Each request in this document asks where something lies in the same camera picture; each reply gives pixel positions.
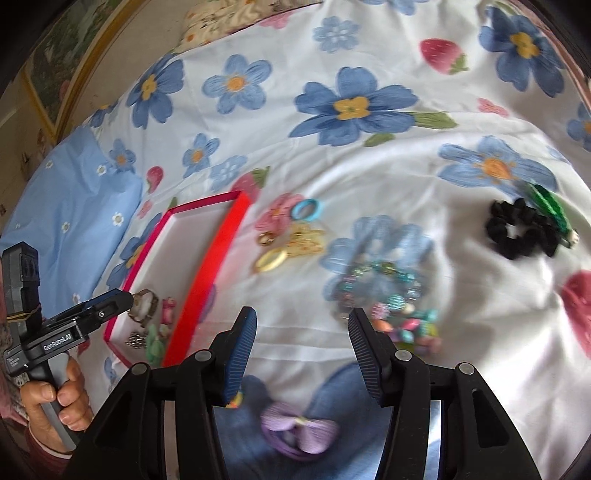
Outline light blue daisy pillow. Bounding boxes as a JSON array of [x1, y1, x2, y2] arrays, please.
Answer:
[[0, 124, 144, 296]]

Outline blue flower bed sheet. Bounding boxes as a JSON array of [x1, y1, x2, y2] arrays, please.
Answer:
[[41, 0, 591, 480]]

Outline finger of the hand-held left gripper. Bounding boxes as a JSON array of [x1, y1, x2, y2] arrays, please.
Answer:
[[44, 307, 117, 341], [81, 289, 136, 319]]

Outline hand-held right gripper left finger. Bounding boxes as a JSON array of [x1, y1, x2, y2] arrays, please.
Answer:
[[62, 305, 258, 480]]

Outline teal beaded bracelet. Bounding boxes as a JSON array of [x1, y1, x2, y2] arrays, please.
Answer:
[[330, 261, 423, 324]]

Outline gold wrist watch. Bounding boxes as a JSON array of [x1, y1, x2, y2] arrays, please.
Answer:
[[127, 288, 160, 324]]

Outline red jewelry box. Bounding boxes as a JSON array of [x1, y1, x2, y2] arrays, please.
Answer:
[[102, 190, 252, 369]]

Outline black scrunchie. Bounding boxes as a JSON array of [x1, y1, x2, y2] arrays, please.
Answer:
[[485, 198, 566, 260]]

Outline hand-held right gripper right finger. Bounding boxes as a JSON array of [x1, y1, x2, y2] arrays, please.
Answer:
[[347, 308, 543, 480]]

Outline gold framed wall picture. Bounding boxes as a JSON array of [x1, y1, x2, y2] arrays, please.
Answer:
[[23, 0, 144, 139]]

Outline person's left hand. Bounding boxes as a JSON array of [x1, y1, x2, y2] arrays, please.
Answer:
[[21, 356, 94, 454]]

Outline pink flower hair tie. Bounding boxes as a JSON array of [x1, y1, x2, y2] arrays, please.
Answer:
[[254, 194, 301, 232]]

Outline blue hair ring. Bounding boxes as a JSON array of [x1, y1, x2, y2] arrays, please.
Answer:
[[291, 198, 322, 222]]

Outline pastel multicolour bead bracelet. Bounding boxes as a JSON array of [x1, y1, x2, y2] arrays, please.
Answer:
[[369, 302, 441, 356]]

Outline purple bow hair tie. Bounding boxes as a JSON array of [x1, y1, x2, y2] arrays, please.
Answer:
[[260, 401, 340, 460]]

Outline yellow oval hair clip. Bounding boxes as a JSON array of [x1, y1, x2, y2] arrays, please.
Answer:
[[253, 248, 288, 275]]

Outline cream patterned pillow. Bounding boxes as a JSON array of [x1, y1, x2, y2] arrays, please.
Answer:
[[182, 0, 324, 51]]

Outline yellow claw hair clip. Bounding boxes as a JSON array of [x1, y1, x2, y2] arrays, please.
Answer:
[[281, 222, 326, 261]]

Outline green beaded hair clip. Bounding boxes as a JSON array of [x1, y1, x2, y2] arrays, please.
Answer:
[[526, 183, 580, 247]]

